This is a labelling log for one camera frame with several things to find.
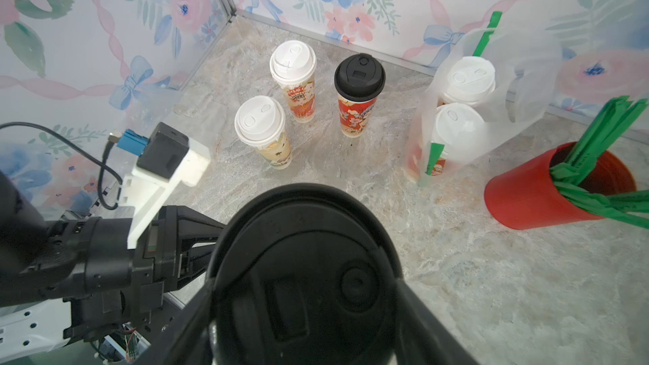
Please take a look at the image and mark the front left white-lid cup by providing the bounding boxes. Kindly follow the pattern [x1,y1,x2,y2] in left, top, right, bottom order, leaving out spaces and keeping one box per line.
[234,96,292,170]

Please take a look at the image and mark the back left white-lid cup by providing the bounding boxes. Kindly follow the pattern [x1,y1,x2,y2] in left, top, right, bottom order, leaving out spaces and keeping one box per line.
[269,40,317,123]

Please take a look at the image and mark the white-lid red cup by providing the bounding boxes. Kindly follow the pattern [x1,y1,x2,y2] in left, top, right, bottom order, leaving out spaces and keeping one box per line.
[439,56,496,106]
[407,103,484,180]

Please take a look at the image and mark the clear plastic carrier bag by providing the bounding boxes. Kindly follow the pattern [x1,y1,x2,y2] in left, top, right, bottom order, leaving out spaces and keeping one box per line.
[402,28,563,184]

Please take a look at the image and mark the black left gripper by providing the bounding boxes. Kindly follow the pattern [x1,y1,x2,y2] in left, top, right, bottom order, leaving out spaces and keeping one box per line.
[1,177,225,342]

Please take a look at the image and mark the red straw holder cup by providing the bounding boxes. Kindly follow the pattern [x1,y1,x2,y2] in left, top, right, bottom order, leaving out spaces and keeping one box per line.
[483,142,636,230]

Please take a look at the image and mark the black-lid red cup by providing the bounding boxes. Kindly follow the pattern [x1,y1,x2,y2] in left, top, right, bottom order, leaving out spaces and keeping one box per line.
[209,184,403,364]
[334,53,386,138]

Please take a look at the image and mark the green straw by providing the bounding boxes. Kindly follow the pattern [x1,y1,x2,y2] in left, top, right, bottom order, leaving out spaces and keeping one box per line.
[473,11,503,57]

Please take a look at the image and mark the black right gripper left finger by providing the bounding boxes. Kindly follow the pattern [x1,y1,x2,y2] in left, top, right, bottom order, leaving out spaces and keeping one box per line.
[146,278,215,364]

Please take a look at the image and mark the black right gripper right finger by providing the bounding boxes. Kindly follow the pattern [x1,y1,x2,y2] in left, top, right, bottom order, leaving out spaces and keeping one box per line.
[395,278,478,365]

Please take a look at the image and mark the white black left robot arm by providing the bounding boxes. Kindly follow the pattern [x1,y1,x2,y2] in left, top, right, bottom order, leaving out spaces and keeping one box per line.
[1,178,224,362]

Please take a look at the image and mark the green wrapped straws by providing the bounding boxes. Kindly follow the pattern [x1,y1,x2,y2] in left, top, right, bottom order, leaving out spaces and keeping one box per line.
[549,95,649,230]

